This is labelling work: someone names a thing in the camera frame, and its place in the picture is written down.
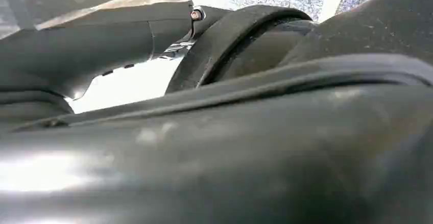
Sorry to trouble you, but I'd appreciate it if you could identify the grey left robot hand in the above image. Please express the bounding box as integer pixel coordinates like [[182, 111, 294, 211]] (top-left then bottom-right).
[[0, 0, 433, 224]]

